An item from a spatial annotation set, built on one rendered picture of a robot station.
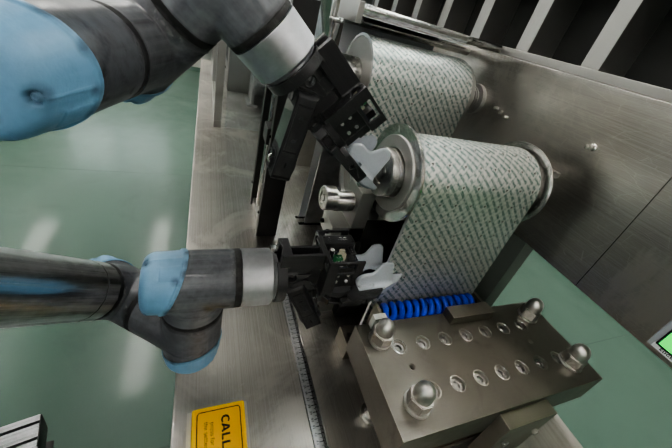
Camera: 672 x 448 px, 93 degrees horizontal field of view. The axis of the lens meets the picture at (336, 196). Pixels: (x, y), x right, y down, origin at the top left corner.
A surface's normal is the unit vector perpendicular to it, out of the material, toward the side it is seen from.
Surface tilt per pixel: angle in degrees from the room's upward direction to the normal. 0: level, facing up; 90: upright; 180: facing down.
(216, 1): 109
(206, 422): 0
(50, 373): 0
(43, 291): 76
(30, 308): 94
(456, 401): 0
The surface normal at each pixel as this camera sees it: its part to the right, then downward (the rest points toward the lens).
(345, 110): 0.31, 0.55
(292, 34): 0.65, 0.19
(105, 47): 0.96, -0.24
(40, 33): 0.86, -0.40
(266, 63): -0.09, 0.78
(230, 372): 0.25, -0.83
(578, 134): -0.92, -0.04
